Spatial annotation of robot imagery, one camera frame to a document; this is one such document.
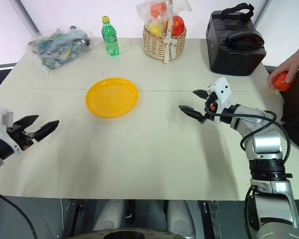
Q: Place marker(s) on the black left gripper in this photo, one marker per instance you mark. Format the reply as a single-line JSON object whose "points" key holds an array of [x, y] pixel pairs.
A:
{"points": [[18, 135]]}

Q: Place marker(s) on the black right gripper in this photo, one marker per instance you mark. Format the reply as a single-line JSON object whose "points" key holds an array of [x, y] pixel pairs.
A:
{"points": [[211, 102]]}

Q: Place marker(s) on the red tomato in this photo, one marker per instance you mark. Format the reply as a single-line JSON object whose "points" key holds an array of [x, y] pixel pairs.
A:
{"points": [[281, 83]]}

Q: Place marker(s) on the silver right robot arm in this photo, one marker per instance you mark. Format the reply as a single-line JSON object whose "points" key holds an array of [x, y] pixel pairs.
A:
{"points": [[266, 144]]}

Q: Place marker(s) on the yellow plastic plate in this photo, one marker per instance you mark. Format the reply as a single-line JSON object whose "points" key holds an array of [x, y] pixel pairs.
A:
{"points": [[112, 98]]}

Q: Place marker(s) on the yellow fruit in bag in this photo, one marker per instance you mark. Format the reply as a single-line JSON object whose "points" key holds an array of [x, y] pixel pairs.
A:
{"points": [[155, 28]]}

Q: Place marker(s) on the orange fruit in bag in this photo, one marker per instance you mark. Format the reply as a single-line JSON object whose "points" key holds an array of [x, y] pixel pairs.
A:
{"points": [[157, 9]]}

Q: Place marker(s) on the clear plastic fruit bag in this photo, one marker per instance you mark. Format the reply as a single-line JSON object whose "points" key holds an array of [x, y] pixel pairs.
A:
{"points": [[144, 11]]}

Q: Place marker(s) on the person's bare hand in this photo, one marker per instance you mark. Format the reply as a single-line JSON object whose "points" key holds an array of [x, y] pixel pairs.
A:
{"points": [[292, 65]]}

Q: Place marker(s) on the cream lace ribbon bow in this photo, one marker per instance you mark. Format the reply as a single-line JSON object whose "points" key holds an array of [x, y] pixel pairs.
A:
{"points": [[170, 48]]}

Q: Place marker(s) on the black fabric carry bag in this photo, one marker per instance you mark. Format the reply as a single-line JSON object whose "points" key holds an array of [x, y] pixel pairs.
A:
{"points": [[234, 47]]}

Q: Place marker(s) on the woven wicker basket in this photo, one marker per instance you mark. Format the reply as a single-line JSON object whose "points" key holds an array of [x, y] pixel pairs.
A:
{"points": [[154, 47]]}

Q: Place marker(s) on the red apple in basket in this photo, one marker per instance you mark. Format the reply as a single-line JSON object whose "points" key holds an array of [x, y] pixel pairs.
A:
{"points": [[178, 25]]}

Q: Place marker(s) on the clear bag of colourful items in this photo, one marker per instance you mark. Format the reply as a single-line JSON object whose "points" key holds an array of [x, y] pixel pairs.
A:
{"points": [[59, 47]]}

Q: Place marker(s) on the person's dark brown clothing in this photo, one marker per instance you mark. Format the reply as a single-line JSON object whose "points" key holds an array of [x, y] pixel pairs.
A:
{"points": [[297, 107]]}

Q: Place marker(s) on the green plastic soda bottle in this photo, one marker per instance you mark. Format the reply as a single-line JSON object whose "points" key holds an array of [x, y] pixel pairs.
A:
{"points": [[110, 37]]}

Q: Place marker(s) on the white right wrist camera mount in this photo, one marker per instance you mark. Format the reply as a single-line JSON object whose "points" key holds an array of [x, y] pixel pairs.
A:
{"points": [[222, 87]]}

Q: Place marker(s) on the black table frame leg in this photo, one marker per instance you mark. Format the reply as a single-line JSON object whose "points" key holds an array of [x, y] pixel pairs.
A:
{"points": [[211, 219], [73, 219]]}

